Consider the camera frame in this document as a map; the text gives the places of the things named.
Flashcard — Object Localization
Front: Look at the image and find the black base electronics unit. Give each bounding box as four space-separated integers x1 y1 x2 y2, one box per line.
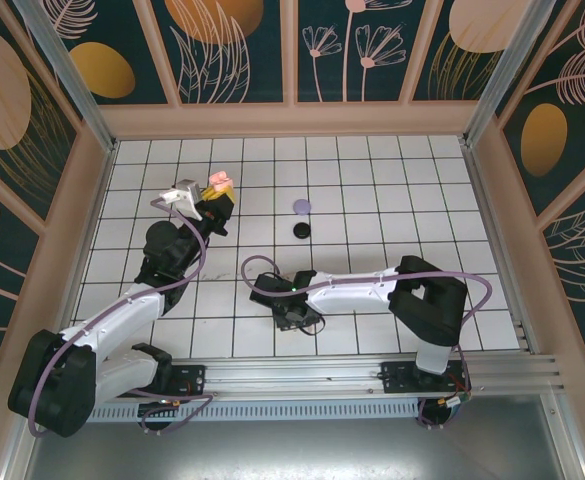
418 389 473 429
136 399 183 432

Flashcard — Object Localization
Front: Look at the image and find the slotted grey cable duct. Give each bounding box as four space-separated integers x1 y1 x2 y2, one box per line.
86 398 422 422

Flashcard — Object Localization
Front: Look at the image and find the pink earbud charging case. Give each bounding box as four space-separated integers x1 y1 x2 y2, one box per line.
207 170 232 194

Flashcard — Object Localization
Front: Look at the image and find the aluminium frame post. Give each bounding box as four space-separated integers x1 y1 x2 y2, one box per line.
460 0 574 147
12 0 119 154

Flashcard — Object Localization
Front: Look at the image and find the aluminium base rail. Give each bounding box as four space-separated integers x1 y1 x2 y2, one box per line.
19 353 567 405

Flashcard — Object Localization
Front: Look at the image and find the grey metal sheet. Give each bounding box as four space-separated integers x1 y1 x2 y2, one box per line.
1 394 585 480

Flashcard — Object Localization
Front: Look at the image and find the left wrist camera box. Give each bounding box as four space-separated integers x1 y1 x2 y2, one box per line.
158 177 206 222

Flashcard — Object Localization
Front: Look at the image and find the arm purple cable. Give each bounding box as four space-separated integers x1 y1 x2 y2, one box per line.
240 254 493 431
27 196 216 440

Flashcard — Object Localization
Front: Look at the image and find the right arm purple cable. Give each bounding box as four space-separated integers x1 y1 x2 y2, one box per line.
240 254 493 431

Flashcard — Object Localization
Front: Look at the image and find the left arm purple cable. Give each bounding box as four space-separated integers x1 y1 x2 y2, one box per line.
27 196 216 440

